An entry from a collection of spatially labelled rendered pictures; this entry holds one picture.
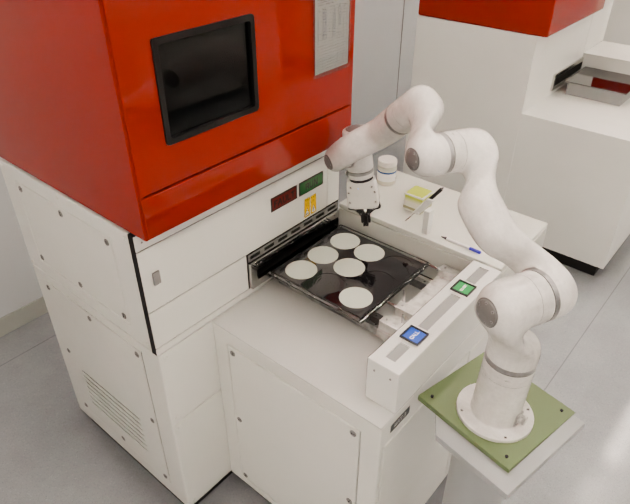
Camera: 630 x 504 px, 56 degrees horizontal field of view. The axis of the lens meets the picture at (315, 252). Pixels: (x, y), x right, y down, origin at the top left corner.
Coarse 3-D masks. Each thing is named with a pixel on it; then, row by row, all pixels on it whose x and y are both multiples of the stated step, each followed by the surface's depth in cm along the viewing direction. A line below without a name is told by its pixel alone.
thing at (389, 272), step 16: (320, 240) 202; (368, 240) 202; (304, 256) 194; (352, 256) 194; (384, 256) 194; (400, 256) 194; (320, 272) 187; (368, 272) 187; (384, 272) 187; (400, 272) 187; (304, 288) 180; (320, 288) 180; (336, 288) 180; (368, 288) 180; (384, 288) 180; (336, 304) 174
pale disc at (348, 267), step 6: (348, 258) 193; (336, 264) 190; (342, 264) 190; (348, 264) 190; (354, 264) 190; (360, 264) 190; (336, 270) 188; (342, 270) 188; (348, 270) 188; (354, 270) 188; (360, 270) 188; (348, 276) 185
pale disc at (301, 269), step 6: (288, 264) 190; (294, 264) 190; (300, 264) 190; (306, 264) 190; (312, 264) 190; (288, 270) 188; (294, 270) 188; (300, 270) 188; (306, 270) 188; (312, 270) 188; (294, 276) 185; (300, 276) 185; (306, 276) 185; (312, 276) 185
